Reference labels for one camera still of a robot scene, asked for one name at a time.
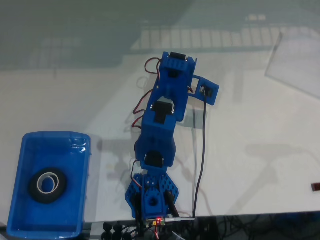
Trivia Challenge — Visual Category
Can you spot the blue plastic bin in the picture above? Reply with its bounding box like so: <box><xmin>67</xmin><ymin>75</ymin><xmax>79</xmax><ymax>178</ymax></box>
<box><xmin>6</xmin><ymin>130</ymin><xmax>92</xmax><ymax>239</ymax></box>

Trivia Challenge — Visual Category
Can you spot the motor controller board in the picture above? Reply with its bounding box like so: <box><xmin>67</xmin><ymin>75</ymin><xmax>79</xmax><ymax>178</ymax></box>
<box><xmin>149</xmin><ymin>216</ymin><xmax>168</xmax><ymax>228</ymax></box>

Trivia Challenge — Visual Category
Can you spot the black camera cable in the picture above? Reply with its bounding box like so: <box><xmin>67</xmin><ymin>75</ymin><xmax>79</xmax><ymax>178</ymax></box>
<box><xmin>192</xmin><ymin>87</ymin><xmax>208</xmax><ymax>222</ymax></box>

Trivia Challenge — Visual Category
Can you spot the clear plastic sheet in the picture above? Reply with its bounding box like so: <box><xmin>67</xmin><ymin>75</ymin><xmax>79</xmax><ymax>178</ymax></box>
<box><xmin>264</xmin><ymin>31</ymin><xmax>320</xmax><ymax>100</ymax></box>

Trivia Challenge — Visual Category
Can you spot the blue camera mount with camera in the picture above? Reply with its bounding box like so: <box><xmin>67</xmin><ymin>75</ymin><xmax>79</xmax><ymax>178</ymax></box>
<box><xmin>187</xmin><ymin>74</ymin><xmax>221</xmax><ymax>107</ymax></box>

